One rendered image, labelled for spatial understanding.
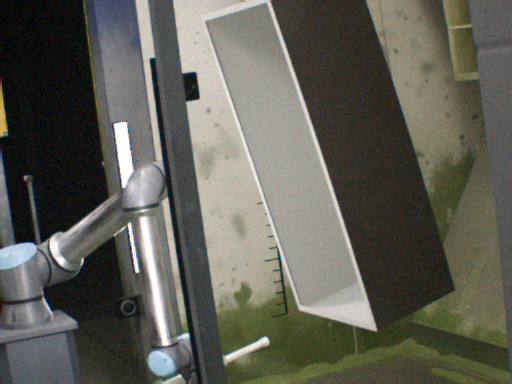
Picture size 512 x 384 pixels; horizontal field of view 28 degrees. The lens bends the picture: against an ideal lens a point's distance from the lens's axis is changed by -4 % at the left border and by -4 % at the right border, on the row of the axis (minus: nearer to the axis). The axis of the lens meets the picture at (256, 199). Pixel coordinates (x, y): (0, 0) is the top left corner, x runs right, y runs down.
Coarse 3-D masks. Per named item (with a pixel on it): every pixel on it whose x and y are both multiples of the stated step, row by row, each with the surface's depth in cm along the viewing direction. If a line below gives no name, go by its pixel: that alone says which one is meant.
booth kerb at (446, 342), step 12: (420, 324) 489; (420, 336) 490; (432, 336) 480; (444, 336) 469; (456, 336) 460; (468, 336) 451; (444, 348) 471; (456, 348) 461; (468, 348) 452; (480, 348) 442; (492, 348) 433; (504, 348) 425; (480, 360) 443; (492, 360) 434; (504, 360) 426
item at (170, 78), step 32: (160, 0) 245; (160, 32) 246; (160, 64) 247; (160, 96) 251; (192, 160) 250; (192, 192) 250; (192, 224) 251; (192, 256) 251; (192, 288) 252; (192, 320) 256
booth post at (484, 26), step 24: (480, 0) 183; (504, 0) 177; (480, 24) 185; (504, 24) 178; (480, 48) 187; (504, 48) 180; (480, 72) 188; (504, 72) 181; (504, 96) 182; (504, 120) 183; (504, 144) 185; (504, 168) 186; (504, 192) 187; (504, 216) 188; (504, 240) 189; (504, 264) 191; (504, 288) 192
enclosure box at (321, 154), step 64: (256, 0) 352; (320, 0) 351; (256, 64) 408; (320, 64) 352; (384, 64) 362; (256, 128) 409; (320, 128) 353; (384, 128) 363; (320, 192) 421; (384, 192) 364; (320, 256) 422; (384, 256) 365; (384, 320) 366
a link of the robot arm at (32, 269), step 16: (0, 256) 357; (16, 256) 355; (32, 256) 359; (0, 272) 357; (16, 272) 355; (32, 272) 358; (48, 272) 366; (0, 288) 359; (16, 288) 356; (32, 288) 358
